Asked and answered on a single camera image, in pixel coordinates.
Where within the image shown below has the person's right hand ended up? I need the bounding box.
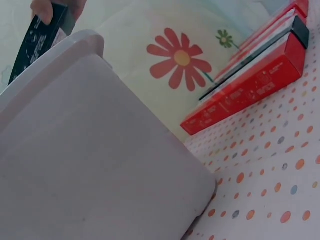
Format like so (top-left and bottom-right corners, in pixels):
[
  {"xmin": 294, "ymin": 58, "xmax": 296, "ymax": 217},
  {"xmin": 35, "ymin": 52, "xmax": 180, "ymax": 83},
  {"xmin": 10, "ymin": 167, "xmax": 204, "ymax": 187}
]
[{"xmin": 30, "ymin": 0, "xmax": 88, "ymax": 26}]

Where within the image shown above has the black printed carton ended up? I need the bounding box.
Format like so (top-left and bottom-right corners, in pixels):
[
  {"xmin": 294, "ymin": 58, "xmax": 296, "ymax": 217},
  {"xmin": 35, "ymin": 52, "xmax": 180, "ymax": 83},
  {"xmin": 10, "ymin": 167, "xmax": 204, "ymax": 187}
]
[{"xmin": 8, "ymin": 2, "xmax": 77, "ymax": 86}]

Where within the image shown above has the translucent plastic storage bin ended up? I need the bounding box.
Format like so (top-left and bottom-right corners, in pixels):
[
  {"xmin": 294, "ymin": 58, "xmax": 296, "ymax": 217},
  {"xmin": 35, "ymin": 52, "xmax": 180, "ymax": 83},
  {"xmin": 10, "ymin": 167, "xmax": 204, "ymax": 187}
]
[{"xmin": 0, "ymin": 29, "xmax": 218, "ymax": 240}]

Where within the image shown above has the long red carton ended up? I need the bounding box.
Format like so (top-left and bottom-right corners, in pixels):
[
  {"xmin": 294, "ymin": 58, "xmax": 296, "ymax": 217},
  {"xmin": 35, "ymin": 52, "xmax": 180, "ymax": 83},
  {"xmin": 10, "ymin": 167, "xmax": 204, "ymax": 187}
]
[{"xmin": 180, "ymin": 32, "xmax": 308, "ymax": 136}]

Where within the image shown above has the red carton with white stripes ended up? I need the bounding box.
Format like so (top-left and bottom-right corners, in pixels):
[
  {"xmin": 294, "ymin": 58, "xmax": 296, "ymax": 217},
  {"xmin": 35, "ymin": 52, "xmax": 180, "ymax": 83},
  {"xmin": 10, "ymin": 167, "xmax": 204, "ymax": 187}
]
[{"xmin": 213, "ymin": 6, "xmax": 308, "ymax": 83}]

